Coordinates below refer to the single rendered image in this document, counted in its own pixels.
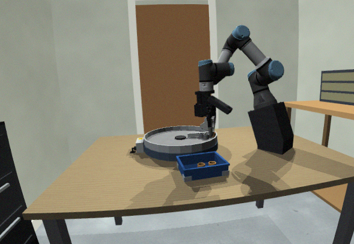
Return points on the blue crate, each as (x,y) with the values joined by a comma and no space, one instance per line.
(188,166)

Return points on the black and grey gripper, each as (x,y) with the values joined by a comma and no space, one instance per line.
(204,109)

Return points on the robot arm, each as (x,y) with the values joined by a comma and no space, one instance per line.
(266,70)

